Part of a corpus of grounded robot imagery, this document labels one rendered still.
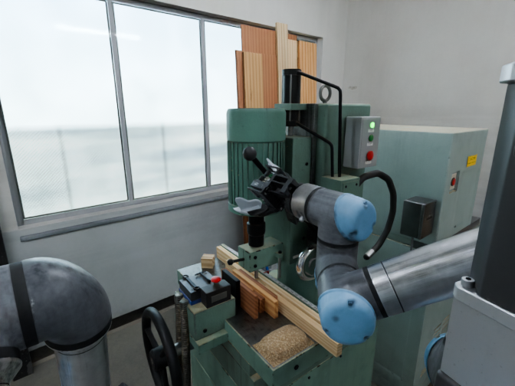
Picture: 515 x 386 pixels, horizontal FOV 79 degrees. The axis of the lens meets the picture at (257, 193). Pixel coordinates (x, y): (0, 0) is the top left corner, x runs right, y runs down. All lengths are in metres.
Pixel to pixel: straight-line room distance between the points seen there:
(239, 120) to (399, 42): 2.56
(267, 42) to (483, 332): 2.58
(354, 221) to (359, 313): 0.15
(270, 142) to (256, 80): 1.67
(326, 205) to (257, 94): 2.01
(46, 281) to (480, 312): 0.47
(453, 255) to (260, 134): 0.56
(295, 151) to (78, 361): 0.72
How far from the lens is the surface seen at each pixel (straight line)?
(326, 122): 0.99
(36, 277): 0.51
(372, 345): 1.38
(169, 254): 2.48
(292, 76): 1.01
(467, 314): 0.29
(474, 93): 3.00
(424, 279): 0.48
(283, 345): 0.88
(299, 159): 0.98
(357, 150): 1.03
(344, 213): 0.54
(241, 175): 0.89
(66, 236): 2.21
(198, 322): 0.95
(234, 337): 0.98
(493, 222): 0.26
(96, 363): 0.64
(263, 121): 0.86
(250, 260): 1.00
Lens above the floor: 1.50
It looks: 15 degrees down
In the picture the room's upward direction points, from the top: straight up
